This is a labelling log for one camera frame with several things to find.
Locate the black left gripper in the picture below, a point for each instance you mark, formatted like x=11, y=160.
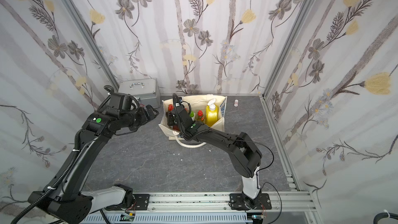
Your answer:
x=142, y=115

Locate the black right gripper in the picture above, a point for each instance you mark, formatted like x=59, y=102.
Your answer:
x=173, y=117

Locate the white bottle green cap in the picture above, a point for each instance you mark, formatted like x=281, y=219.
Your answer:
x=193, y=115

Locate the red dish soap bottle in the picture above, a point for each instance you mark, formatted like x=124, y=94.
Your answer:
x=171, y=118

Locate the yellow-green bottle red cap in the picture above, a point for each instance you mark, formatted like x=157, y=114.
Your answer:
x=200, y=116

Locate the cream canvas shopping bag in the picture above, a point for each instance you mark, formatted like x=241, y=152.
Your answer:
x=194, y=103

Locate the large yellow pump soap bottle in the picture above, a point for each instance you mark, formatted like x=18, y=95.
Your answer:
x=212, y=111

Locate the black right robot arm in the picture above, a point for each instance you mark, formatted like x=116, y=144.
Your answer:
x=243, y=152

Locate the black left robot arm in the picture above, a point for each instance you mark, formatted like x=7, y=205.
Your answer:
x=63, y=197

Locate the silver metal case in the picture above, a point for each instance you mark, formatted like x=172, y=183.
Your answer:
x=146, y=91

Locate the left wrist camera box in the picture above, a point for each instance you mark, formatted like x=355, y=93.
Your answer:
x=122, y=102

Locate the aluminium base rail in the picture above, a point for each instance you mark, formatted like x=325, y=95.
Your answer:
x=280, y=207

